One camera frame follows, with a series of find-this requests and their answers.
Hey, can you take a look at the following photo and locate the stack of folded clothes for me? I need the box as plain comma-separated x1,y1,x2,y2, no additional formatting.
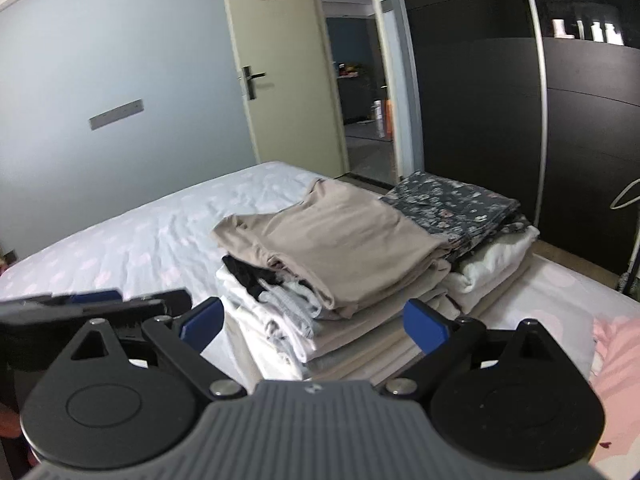
300,260,466,386

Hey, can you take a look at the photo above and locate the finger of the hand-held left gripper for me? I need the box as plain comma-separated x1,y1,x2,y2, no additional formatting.
0,287,194,333
0,289,125,311

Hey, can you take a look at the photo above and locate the dark floral garment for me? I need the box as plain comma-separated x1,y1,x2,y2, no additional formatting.
380,170,533,263

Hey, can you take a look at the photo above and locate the white folded garment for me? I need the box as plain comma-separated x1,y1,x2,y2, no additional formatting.
216,265,313,380

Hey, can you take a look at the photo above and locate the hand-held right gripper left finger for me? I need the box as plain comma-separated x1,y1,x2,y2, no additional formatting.
67,297,248,402

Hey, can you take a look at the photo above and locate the white folded cloth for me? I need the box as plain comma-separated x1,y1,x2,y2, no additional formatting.
445,225,542,316

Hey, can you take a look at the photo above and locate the beige shirt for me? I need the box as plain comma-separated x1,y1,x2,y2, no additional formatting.
212,177,453,318

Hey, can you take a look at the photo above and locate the metal door handle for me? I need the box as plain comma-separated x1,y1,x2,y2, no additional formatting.
238,65,267,102

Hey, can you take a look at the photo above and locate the cream door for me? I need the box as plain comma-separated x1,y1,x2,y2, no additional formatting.
218,0,351,178

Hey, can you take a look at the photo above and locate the pink blanket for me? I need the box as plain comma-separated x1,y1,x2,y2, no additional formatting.
587,315,640,480

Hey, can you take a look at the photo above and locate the black garment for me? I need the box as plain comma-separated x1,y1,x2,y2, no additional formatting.
221,254,281,301

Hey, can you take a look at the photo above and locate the light striped garment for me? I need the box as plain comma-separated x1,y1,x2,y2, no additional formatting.
257,277,326,341

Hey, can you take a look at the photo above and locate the white clothes hanger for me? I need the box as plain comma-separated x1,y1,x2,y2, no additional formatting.
610,177,640,211

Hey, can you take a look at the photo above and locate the grey wall plate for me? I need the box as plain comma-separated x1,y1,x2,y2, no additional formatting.
89,99,145,132

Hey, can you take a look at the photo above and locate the black wardrobe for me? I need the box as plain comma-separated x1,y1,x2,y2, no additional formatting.
395,0,640,291

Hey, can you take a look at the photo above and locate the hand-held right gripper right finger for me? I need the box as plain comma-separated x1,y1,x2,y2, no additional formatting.
377,299,562,402

